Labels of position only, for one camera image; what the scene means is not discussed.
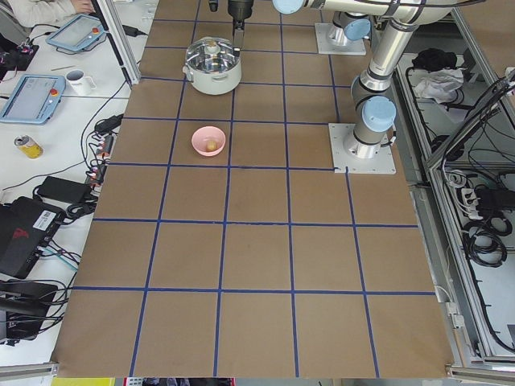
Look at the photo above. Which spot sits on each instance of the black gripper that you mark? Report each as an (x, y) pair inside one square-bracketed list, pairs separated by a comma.
[(239, 9)]

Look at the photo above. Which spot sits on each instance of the glass pot lid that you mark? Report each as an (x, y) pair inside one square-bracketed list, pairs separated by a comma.
[(211, 55)]

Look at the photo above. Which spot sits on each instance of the brown egg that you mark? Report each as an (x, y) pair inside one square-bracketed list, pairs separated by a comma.
[(211, 146)]

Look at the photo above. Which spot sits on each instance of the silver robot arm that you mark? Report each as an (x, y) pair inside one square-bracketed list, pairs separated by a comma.
[(359, 23), (376, 113)]

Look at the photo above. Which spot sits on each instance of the white electric cooking pot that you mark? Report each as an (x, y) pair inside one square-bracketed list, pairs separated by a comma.
[(214, 83)]

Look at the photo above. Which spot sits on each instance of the pink bowl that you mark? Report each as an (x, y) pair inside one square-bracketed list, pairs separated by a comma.
[(204, 134)]

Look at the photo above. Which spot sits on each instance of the far blue teach pendant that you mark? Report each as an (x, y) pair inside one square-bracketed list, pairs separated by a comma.
[(78, 34)]

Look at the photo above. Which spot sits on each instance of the blue teach pendant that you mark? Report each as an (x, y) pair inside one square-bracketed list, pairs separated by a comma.
[(34, 99), (78, 34)]

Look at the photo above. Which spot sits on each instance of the white mug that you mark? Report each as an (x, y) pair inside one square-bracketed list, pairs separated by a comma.
[(81, 83)]

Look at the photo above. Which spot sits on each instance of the black white cloth pile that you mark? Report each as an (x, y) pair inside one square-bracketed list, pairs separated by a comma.
[(443, 78)]

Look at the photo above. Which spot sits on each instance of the person in white sleeve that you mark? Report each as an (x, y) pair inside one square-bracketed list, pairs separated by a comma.
[(29, 13)]

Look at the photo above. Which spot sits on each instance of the near blue teach pendant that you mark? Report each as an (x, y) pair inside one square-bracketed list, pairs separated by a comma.
[(34, 99)]

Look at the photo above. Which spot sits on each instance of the yellow drink can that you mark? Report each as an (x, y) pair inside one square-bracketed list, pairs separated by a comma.
[(28, 146)]

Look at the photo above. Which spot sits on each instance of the black power adapter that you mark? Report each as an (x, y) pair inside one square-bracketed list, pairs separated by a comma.
[(62, 190)]

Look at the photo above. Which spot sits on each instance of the black red computer box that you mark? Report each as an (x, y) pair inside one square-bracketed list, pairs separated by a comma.
[(27, 225)]

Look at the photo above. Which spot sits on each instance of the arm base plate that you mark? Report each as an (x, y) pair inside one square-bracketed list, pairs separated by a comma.
[(351, 156), (333, 40)]

